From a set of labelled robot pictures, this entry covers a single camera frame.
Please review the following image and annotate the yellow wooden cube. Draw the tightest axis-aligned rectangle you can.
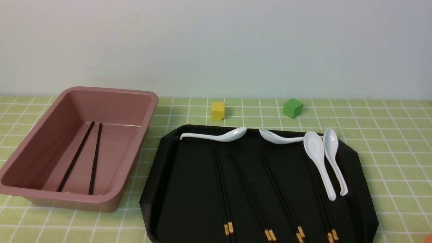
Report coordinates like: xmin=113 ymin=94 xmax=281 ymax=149
xmin=210 ymin=102 xmax=225 ymax=121

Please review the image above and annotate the white ceramic spoon far left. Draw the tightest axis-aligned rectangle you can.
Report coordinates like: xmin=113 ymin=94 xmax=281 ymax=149
xmin=180 ymin=127 xmax=248 ymax=142

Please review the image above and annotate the white ceramic spoon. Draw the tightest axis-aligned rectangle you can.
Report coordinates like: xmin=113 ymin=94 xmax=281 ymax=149
xmin=303 ymin=131 xmax=337 ymax=201
xmin=180 ymin=127 xmax=248 ymax=142
xmin=258 ymin=129 xmax=304 ymax=145
xmin=323 ymin=128 xmax=348 ymax=196

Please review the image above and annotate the black plastic tray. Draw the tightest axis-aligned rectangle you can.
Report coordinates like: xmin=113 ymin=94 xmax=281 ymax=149
xmin=139 ymin=125 xmax=379 ymax=243

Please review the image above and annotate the green wooden cube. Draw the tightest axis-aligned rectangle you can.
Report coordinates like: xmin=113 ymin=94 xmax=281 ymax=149
xmin=282 ymin=98 xmax=303 ymax=119

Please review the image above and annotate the black chopstick gold band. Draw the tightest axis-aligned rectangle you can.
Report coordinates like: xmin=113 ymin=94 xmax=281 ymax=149
xmin=310 ymin=163 xmax=340 ymax=243
xmin=259 ymin=153 xmax=304 ymax=243
xmin=232 ymin=153 xmax=277 ymax=243
xmin=307 ymin=161 xmax=336 ymax=243
xmin=229 ymin=153 xmax=272 ymax=243
xmin=213 ymin=144 xmax=231 ymax=243
xmin=261 ymin=153 xmax=307 ymax=243
xmin=214 ymin=145 xmax=236 ymax=243

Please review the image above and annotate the white ceramic spoon far right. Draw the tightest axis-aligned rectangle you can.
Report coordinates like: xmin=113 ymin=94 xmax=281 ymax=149
xmin=323 ymin=128 xmax=348 ymax=196

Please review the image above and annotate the black chopstick in bin right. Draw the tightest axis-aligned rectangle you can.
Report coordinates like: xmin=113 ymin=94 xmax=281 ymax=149
xmin=88 ymin=123 xmax=103 ymax=195

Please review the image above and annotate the black chopstick in bin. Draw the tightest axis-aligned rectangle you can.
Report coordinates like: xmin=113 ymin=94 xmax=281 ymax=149
xmin=88 ymin=123 xmax=103 ymax=195
xmin=56 ymin=121 xmax=95 ymax=192

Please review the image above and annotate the pink plastic bin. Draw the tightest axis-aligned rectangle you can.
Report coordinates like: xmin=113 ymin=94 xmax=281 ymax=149
xmin=0 ymin=87 xmax=158 ymax=212

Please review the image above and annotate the black chopstick in bin left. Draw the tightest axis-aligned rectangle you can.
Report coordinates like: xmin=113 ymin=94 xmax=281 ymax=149
xmin=56 ymin=121 xmax=95 ymax=192

